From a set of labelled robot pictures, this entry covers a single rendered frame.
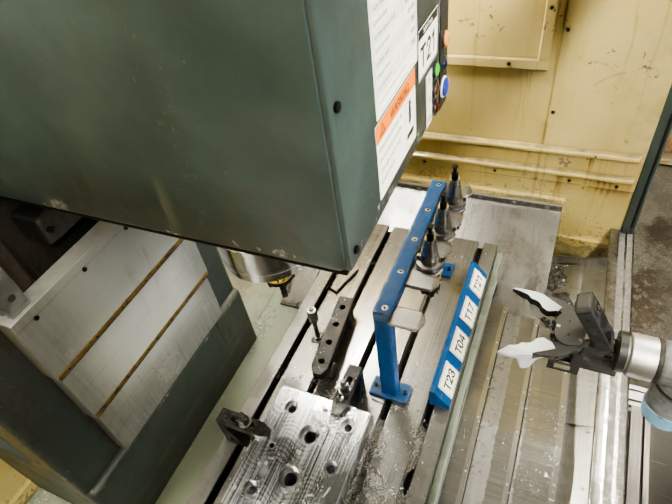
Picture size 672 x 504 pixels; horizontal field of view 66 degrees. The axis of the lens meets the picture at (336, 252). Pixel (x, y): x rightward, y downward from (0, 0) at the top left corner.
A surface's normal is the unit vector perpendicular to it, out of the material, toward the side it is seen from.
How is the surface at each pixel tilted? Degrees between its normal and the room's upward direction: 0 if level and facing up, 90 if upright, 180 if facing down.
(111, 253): 90
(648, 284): 0
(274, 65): 90
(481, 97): 90
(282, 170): 90
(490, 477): 7
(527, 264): 24
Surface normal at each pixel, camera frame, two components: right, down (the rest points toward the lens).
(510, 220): -0.27, -0.37
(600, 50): -0.38, 0.69
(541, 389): -0.07, -0.80
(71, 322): 0.92, 0.19
